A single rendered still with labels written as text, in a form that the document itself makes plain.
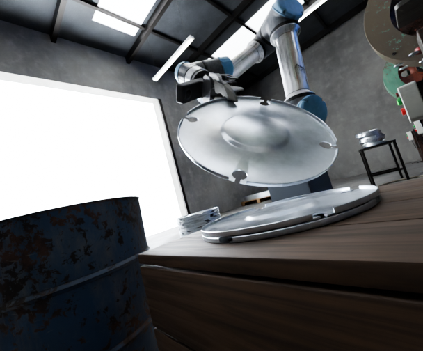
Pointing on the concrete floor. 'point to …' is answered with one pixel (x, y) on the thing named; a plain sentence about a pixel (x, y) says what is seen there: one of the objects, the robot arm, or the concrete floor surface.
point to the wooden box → (310, 283)
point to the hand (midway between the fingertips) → (230, 102)
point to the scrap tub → (65, 280)
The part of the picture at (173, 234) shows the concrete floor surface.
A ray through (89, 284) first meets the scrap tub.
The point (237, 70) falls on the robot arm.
